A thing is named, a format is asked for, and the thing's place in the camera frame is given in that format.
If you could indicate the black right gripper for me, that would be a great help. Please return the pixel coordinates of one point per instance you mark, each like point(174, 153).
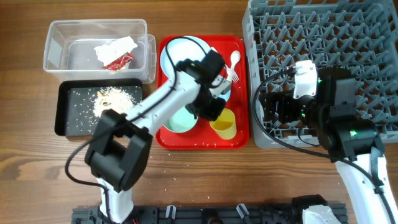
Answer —
point(285, 99)

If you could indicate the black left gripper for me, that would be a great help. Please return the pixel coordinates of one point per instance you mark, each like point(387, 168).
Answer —
point(211, 114)

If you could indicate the yellow cup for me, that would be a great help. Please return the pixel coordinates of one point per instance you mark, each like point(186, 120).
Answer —
point(225, 125)

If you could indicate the green bowl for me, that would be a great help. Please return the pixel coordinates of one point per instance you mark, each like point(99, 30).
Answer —
point(181, 122)

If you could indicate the red ketchup packet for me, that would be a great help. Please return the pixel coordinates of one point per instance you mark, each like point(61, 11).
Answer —
point(120, 62)

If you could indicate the rice and food scraps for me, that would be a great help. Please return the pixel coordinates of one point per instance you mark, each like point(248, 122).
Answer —
point(112, 99)

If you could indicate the white napkin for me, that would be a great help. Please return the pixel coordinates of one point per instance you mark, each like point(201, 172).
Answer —
point(109, 53)

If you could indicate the light blue bowl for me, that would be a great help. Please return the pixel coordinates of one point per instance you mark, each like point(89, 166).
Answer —
point(225, 96)

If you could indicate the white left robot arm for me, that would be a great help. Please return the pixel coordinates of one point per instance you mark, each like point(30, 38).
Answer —
point(119, 150)

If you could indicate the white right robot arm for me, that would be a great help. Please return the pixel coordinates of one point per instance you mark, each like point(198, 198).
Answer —
point(354, 145)

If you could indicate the clear plastic waste bin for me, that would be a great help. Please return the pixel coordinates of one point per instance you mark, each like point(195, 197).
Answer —
point(69, 52)

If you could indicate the grey dishwasher rack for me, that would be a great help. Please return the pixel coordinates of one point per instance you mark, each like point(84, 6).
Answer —
point(360, 36)

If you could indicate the black food waste tray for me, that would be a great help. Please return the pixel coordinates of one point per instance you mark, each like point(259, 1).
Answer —
point(77, 113)

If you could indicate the red serving tray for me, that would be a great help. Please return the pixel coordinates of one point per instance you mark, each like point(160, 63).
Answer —
point(202, 136)

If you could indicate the pink plastic fork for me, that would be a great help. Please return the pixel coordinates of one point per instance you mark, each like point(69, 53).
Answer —
point(231, 74)

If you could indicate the white plastic spoon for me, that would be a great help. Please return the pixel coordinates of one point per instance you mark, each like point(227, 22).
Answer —
point(235, 58)

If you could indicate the light blue plate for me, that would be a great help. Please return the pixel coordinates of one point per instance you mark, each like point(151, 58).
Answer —
point(192, 48)

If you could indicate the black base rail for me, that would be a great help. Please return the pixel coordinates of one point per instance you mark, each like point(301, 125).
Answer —
point(276, 213)

